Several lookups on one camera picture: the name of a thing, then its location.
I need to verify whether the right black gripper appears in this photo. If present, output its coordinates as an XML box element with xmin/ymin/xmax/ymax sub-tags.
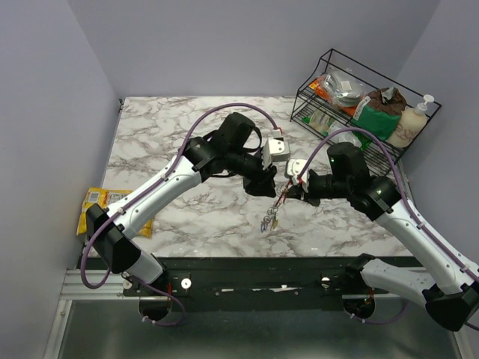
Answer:
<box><xmin>284</xmin><ymin>173</ymin><xmax>351</xmax><ymax>207</ymax></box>

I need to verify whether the silver foil bag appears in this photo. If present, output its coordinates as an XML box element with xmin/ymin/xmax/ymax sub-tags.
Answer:
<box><xmin>320</xmin><ymin>70</ymin><xmax>365</xmax><ymax>108</ymax></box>

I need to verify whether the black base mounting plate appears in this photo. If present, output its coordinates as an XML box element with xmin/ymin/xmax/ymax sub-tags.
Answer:
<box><xmin>76</xmin><ymin>256</ymin><xmax>420</xmax><ymax>311</ymax></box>

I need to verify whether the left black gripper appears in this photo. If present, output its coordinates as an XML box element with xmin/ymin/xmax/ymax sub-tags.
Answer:
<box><xmin>226</xmin><ymin>148</ymin><xmax>278</xmax><ymax>200</ymax></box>

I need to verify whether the aluminium frame rail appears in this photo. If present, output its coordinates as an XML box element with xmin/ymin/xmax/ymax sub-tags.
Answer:
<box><xmin>43</xmin><ymin>271</ymin><xmax>126</xmax><ymax>359</ymax></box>

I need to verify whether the white pump soap bottle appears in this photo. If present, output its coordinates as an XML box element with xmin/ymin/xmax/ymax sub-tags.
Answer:
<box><xmin>387</xmin><ymin>94</ymin><xmax>435</xmax><ymax>148</ymax></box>

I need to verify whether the keyring with keys red tag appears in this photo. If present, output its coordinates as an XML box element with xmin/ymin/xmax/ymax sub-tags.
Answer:
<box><xmin>260</xmin><ymin>180</ymin><xmax>292</xmax><ymax>233</ymax></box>

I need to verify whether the black wire rack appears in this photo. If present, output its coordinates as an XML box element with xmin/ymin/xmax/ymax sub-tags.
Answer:
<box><xmin>290</xmin><ymin>48</ymin><xmax>442</xmax><ymax>174</ymax></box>

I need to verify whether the orange snack bag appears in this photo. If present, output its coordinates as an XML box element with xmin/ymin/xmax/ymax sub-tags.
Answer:
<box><xmin>308</xmin><ymin>76</ymin><xmax>356</xmax><ymax>117</ymax></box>

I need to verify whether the yellow snack bag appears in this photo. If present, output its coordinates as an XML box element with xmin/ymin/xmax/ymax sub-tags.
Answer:
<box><xmin>76</xmin><ymin>187</ymin><xmax>153</xmax><ymax>243</ymax></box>

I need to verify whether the green white snack packet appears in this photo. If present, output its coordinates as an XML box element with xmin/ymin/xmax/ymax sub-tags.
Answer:
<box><xmin>302</xmin><ymin>109</ymin><xmax>335</xmax><ymax>136</ymax></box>

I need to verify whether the green brown snack bag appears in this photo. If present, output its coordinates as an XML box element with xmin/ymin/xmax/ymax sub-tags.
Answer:
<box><xmin>352</xmin><ymin>87</ymin><xmax>406</xmax><ymax>141</ymax></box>

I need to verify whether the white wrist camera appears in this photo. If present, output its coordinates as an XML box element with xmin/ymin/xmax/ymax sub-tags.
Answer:
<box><xmin>285</xmin><ymin>159</ymin><xmax>309</xmax><ymax>190</ymax></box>
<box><xmin>261</xmin><ymin>138</ymin><xmax>290</xmax><ymax>170</ymax></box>

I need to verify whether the clear plastic packet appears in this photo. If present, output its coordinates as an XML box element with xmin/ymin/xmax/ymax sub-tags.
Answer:
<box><xmin>327</xmin><ymin>122</ymin><xmax>364</xmax><ymax>150</ymax></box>

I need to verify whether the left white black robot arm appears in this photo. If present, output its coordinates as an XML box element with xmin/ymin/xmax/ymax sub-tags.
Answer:
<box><xmin>80</xmin><ymin>112</ymin><xmax>287</xmax><ymax>295</ymax></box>

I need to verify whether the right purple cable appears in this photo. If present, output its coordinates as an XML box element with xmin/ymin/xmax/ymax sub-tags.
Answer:
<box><xmin>299</xmin><ymin>126</ymin><xmax>479</xmax><ymax>285</ymax></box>

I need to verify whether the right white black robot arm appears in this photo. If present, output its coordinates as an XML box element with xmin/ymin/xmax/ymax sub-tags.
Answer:
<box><xmin>285</xmin><ymin>142</ymin><xmax>478</xmax><ymax>331</ymax></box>

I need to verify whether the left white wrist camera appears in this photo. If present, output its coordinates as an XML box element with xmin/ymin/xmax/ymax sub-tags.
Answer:
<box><xmin>261</xmin><ymin>138</ymin><xmax>290</xmax><ymax>170</ymax></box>

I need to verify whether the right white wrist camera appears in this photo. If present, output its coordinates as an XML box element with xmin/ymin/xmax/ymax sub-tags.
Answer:
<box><xmin>285</xmin><ymin>159</ymin><xmax>309</xmax><ymax>190</ymax></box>

